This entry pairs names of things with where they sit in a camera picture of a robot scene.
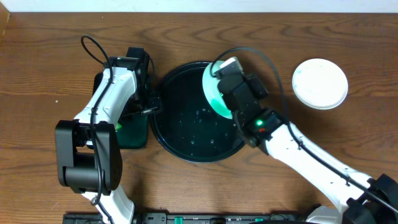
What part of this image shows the green plate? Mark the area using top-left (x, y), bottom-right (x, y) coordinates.
top-left (202, 63), bottom-right (233, 119)

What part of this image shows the white plate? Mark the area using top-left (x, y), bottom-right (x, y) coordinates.
top-left (292, 58), bottom-right (349, 110)

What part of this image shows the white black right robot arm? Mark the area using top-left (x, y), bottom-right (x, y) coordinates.
top-left (210, 72), bottom-right (397, 223)

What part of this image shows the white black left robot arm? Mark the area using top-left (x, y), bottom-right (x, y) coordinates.
top-left (55, 54), bottom-right (162, 223)

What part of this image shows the round black tray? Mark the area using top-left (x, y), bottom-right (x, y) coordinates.
top-left (149, 61), bottom-right (244, 163)

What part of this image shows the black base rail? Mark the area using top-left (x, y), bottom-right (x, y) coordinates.
top-left (62, 213), bottom-right (310, 224)

